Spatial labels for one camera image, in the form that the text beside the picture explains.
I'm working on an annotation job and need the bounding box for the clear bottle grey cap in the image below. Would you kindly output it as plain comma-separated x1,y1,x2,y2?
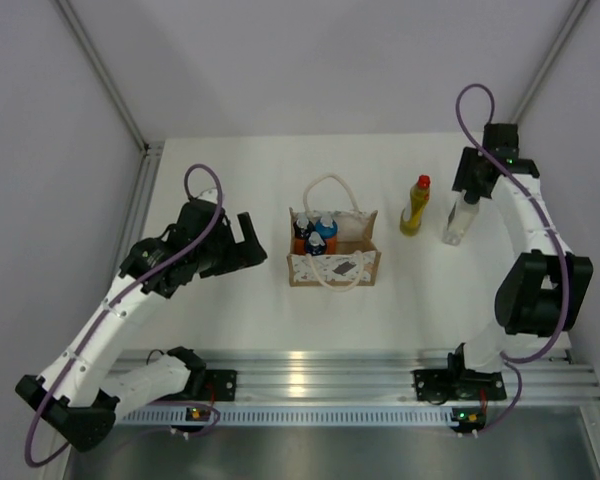
442,191,480,246

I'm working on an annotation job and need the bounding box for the dark blue front pump bottle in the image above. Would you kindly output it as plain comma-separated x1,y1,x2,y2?
304,231,327,256

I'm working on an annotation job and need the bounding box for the dark blue pump bottle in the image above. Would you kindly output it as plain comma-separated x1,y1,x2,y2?
304,231,327,256
293,212,314,241

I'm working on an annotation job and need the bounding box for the light blue pump bottle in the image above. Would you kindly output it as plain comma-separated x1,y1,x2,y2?
315,213,338,249

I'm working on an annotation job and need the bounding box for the yellow bottle red cap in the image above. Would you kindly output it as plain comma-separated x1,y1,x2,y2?
400,175,431,236

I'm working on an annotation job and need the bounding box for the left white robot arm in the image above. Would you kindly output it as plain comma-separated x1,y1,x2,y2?
15,189,267,452

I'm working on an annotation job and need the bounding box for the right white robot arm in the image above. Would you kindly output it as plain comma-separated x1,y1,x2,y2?
443,123,594,397

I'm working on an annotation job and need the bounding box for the burlap canvas tote bag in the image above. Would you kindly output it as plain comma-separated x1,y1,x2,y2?
286,173,381,292

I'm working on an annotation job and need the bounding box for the dark blue rear pump bottle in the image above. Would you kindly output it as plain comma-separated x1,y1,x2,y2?
293,212,314,241

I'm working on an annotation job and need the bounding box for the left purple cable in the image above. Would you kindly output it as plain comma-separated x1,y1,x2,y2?
25,163,224,468

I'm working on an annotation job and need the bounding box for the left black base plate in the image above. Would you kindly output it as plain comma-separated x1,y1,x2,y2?
199,369,238,403

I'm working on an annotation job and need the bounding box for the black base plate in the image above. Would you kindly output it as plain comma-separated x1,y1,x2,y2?
199,369,238,403
412,369,458,405

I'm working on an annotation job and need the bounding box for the right aluminium frame post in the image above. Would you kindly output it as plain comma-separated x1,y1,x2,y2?
507,0,595,126

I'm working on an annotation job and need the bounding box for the aluminium frame post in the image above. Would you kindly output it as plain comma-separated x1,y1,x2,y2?
51,0,148,153
507,0,595,126

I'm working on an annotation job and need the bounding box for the slotted grey cable duct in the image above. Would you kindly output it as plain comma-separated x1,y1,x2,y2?
119,404,486,427

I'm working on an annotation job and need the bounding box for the aluminium mounting rail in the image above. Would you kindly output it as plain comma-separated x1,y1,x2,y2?
197,350,600,406

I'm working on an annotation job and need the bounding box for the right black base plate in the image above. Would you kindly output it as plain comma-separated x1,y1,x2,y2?
412,369,458,405

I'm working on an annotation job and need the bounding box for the left aluminium frame post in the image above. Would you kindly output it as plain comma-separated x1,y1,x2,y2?
51,0,148,153

